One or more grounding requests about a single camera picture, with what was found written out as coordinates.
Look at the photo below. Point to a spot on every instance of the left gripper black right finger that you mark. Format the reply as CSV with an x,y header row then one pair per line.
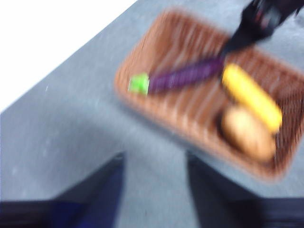
x,y
237,209

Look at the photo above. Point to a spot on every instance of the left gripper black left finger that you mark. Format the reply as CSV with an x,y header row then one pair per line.
x,y
71,211

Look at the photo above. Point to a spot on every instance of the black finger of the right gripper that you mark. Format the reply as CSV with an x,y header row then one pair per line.
x,y
240,41

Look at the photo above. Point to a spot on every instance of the yellow squash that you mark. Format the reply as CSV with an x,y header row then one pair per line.
x,y
251,99

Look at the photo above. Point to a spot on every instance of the purple eggplant with green stem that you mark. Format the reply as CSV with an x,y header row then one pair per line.
x,y
183,77

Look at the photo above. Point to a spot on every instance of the brown potato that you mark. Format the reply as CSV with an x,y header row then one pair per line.
x,y
247,135

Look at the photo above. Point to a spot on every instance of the brown wicker basket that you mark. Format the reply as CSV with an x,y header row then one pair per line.
x,y
190,109

